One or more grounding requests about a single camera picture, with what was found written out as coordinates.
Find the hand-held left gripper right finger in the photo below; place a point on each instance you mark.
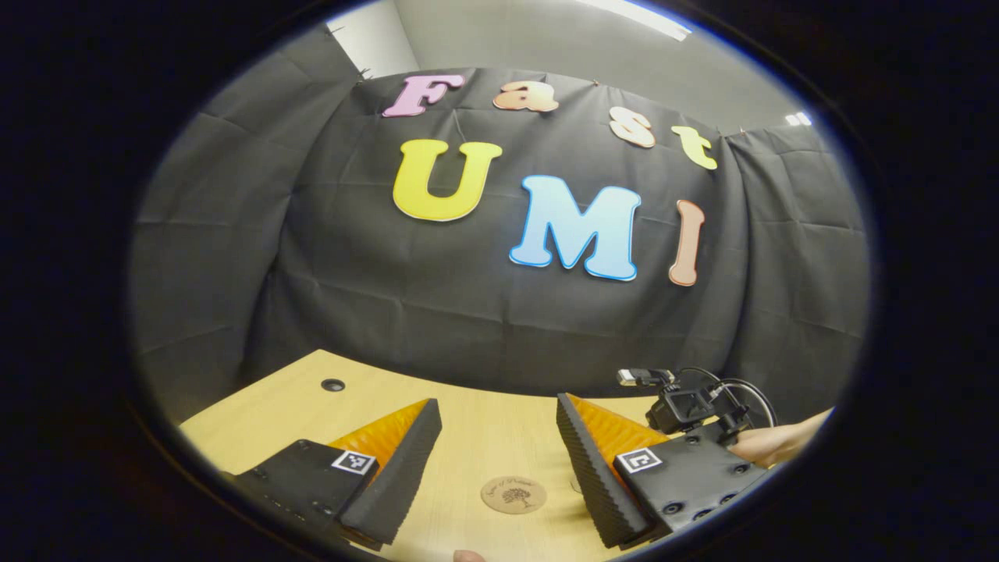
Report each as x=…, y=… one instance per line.
x=593, y=484

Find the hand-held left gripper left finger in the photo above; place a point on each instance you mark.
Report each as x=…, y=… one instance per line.
x=398, y=484

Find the round wooden coaster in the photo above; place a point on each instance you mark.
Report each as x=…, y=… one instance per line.
x=513, y=496

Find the wooden desktop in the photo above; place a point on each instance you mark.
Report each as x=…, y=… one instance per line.
x=484, y=437

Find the black backdrop cloth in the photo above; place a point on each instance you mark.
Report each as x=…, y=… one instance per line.
x=468, y=312

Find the small ceiling light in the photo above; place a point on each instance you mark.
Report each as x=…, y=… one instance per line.
x=798, y=119

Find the long ceiling light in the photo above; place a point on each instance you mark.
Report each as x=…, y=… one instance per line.
x=640, y=17

